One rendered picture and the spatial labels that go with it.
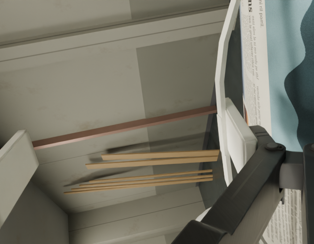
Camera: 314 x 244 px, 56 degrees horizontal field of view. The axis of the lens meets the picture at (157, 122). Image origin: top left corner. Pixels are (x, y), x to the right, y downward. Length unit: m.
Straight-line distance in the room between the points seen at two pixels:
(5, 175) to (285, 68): 0.18
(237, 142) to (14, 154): 0.13
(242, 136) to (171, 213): 7.37
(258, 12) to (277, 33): 0.03
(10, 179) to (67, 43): 2.98
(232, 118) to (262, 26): 0.08
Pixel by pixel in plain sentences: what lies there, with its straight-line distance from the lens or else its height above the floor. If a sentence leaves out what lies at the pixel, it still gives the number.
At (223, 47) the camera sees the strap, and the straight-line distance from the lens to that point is 0.19.
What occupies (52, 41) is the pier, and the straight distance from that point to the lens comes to 3.15.
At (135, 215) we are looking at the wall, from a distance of 7.55.
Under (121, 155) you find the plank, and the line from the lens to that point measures 4.97.
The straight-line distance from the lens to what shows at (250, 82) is 0.27.
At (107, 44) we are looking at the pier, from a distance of 3.19.
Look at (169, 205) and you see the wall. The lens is 7.57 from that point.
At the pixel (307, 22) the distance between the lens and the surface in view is 0.18.
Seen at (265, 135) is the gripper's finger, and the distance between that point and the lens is 0.18.
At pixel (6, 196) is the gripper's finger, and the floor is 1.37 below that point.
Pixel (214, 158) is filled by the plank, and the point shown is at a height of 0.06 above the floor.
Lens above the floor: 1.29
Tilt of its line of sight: 4 degrees down
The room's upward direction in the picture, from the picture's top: 102 degrees counter-clockwise
